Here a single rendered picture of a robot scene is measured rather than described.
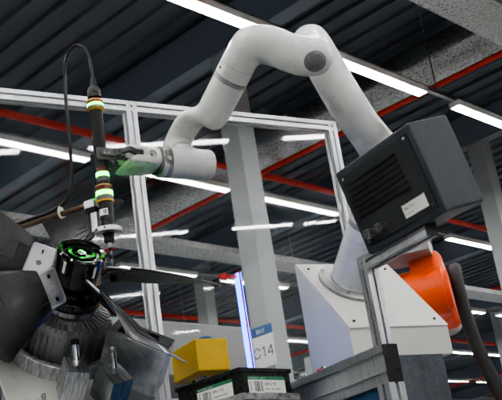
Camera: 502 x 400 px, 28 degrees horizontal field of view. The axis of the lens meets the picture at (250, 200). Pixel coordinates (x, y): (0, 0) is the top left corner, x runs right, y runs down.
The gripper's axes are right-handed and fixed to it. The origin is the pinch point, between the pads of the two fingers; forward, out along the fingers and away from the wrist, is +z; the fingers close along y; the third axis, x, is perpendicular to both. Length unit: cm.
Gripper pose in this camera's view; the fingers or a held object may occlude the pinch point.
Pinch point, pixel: (101, 157)
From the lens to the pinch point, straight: 256.4
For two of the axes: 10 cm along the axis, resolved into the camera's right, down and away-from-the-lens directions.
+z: -8.7, -0.5, -5.0
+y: -4.8, 3.7, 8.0
